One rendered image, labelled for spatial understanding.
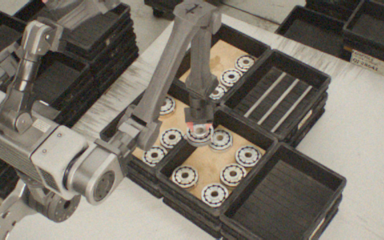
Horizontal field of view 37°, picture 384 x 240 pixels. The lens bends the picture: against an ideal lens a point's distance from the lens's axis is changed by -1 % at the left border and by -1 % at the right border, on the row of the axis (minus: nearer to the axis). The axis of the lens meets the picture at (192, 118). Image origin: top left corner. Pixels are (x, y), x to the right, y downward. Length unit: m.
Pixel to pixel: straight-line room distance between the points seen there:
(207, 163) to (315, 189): 0.43
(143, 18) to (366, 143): 2.12
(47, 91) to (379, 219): 1.90
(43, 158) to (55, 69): 1.88
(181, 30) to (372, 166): 1.22
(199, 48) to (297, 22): 1.98
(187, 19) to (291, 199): 0.94
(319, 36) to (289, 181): 1.51
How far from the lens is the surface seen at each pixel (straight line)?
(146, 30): 4.04
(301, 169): 2.26
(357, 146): 2.53
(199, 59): 1.76
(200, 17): 1.52
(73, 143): 1.54
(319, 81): 2.49
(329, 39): 3.56
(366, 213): 2.36
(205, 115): 2.04
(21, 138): 1.60
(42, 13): 3.78
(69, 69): 3.36
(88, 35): 3.37
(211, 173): 2.25
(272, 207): 2.18
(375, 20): 3.40
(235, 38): 2.65
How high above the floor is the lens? 2.73
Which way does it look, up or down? 52 degrees down
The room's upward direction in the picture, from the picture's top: 7 degrees counter-clockwise
